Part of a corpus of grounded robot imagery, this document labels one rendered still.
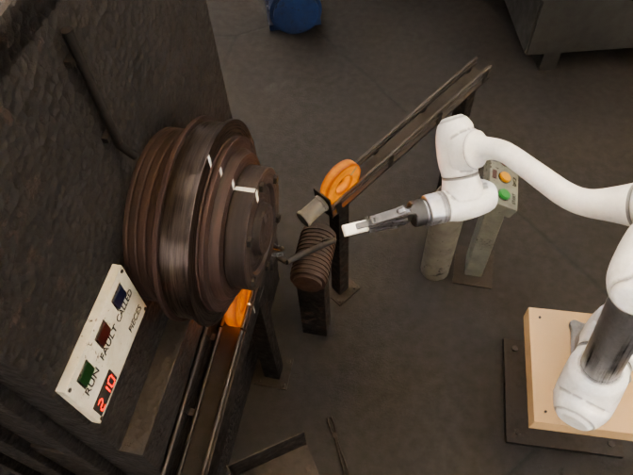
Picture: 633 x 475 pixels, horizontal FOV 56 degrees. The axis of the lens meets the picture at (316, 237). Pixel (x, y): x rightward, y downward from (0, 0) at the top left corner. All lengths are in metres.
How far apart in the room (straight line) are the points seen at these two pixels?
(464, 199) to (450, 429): 0.98
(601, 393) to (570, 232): 1.23
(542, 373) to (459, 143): 0.79
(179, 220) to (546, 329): 1.32
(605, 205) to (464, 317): 1.16
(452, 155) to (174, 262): 0.82
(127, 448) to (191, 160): 0.66
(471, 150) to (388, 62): 1.86
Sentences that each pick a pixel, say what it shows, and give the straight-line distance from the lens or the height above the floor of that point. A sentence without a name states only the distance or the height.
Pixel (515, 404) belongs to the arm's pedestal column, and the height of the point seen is 0.02.
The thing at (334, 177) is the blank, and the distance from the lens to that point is 1.87.
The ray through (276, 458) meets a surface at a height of 0.61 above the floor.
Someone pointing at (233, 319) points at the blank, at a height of 0.76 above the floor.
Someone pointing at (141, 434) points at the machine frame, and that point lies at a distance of 1.48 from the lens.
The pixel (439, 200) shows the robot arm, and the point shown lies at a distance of 1.68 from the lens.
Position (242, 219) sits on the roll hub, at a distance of 1.23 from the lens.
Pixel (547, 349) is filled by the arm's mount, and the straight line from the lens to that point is 2.07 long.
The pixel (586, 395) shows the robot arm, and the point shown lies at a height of 0.67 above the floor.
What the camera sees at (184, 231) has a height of 1.29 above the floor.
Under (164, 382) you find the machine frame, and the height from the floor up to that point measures 0.87.
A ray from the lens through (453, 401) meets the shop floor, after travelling 2.38.
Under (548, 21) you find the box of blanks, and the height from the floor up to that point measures 0.32.
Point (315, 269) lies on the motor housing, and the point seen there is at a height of 0.53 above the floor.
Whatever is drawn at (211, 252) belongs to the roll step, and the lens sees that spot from 1.22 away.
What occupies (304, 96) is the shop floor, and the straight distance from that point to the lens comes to 3.25.
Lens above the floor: 2.23
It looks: 57 degrees down
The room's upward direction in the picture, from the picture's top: 4 degrees counter-clockwise
